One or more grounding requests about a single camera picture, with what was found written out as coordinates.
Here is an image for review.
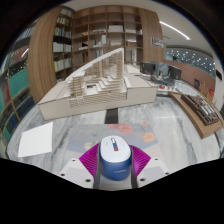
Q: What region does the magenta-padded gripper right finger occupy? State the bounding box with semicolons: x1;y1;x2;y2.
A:
129;144;171;189

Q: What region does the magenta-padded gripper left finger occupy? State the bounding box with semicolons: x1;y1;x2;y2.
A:
58;143;103;190

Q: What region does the blue and white computer mouse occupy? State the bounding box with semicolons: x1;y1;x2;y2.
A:
99;134;133;182

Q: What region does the white paper sheet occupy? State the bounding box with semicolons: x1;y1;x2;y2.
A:
17;121;54;158

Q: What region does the brown buildings model, wooden base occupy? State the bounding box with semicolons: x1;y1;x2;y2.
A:
168;91;224;140

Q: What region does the small white-base architectural model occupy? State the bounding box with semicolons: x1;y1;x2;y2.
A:
155;83;177;96

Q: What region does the white slatted architectural model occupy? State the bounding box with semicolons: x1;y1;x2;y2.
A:
37;47;158;121

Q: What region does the dark grey house model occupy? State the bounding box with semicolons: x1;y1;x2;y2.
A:
139;60;183;86

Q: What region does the dark bookcase with colourful books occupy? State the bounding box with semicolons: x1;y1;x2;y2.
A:
0;24;38;143

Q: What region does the long ceiling light strip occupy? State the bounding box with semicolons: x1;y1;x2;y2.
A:
159;20;192;41

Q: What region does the wooden shelf unit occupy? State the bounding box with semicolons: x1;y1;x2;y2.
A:
28;4;165;103

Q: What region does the framed wall sign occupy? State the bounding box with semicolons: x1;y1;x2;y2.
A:
150;36;165;48

